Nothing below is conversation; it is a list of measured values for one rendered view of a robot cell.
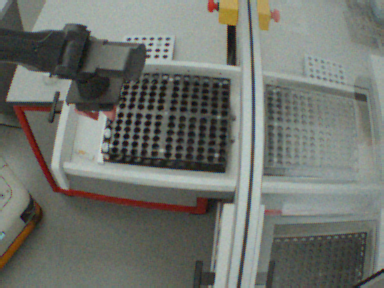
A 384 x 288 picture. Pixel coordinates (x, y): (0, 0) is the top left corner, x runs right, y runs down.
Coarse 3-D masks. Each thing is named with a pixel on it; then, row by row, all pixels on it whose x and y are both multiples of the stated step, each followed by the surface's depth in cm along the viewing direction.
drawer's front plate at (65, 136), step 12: (72, 108) 99; (60, 120) 95; (72, 120) 101; (60, 132) 94; (72, 132) 102; (60, 144) 93; (72, 144) 103; (60, 156) 92; (60, 168) 93; (60, 180) 96
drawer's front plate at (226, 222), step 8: (224, 208) 88; (232, 208) 88; (224, 216) 88; (232, 216) 88; (224, 224) 87; (232, 224) 87; (224, 232) 86; (224, 240) 86; (216, 248) 96; (224, 248) 85; (216, 256) 90; (224, 256) 84; (216, 264) 87; (224, 264) 83; (216, 272) 83; (224, 272) 83; (216, 280) 82; (224, 280) 82
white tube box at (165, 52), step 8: (128, 40) 122; (136, 40) 122; (152, 40) 122; (160, 40) 122; (168, 40) 122; (152, 48) 119; (160, 48) 119; (168, 48) 119; (152, 56) 118; (160, 56) 118; (168, 56) 118
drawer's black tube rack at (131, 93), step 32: (128, 96) 101; (160, 96) 104; (192, 96) 101; (224, 96) 101; (128, 128) 102; (160, 128) 98; (192, 128) 102; (224, 128) 99; (128, 160) 98; (160, 160) 98; (192, 160) 95; (224, 160) 99
